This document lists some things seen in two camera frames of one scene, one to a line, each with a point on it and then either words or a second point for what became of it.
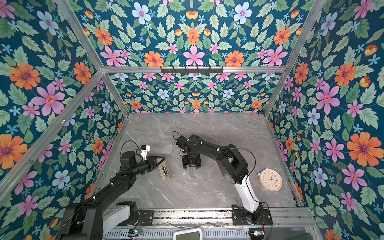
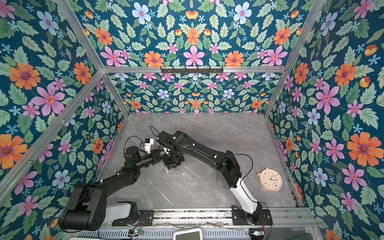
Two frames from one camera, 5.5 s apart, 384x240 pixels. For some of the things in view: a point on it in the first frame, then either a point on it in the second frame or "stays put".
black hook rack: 205,70 stays put
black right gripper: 196,165 to 169,165
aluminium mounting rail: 290,217 stays put
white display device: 195,234 stays put
